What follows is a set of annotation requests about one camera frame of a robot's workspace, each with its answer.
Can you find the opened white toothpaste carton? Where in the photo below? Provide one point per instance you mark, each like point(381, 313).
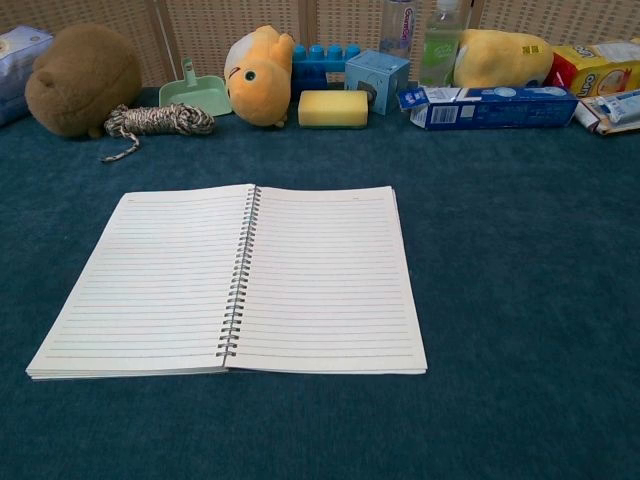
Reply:
point(585, 117)

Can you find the yellow plush toy with tag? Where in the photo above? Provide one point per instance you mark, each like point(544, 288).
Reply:
point(500, 60)

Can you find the yellow sponge with green base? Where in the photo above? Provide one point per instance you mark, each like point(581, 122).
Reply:
point(332, 107)

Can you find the yellow red snack box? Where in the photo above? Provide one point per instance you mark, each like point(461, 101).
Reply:
point(590, 75)

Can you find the clear bottle green label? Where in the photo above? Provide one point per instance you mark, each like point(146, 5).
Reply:
point(440, 50)

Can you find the blue building block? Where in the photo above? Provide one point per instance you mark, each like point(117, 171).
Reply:
point(320, 57)

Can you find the white blue toothpaste tube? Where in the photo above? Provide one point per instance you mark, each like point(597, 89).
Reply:
point(622, 107)

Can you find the light blue cube box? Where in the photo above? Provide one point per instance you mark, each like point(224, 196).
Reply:
point(375, 75)

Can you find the clear bottle purple label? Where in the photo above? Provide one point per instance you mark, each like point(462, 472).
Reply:
point(397, 30)

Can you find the woven folding screen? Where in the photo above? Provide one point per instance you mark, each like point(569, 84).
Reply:
point(225, 25)

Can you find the blue toothpaste box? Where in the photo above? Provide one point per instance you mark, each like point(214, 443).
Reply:
point(500, 107)

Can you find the white spiral notebook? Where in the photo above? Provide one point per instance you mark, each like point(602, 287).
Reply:
point(325, 280)

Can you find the green plastic dustpan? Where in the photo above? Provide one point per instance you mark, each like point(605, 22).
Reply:
point(200, 92)

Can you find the orange white-faced plush toy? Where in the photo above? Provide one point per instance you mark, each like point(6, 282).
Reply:
point(260, 85)

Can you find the teal table cloth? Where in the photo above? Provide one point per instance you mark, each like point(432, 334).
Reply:
point(500, 300)

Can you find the brown plush toy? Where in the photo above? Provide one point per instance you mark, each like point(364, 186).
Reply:
point(80, 80)

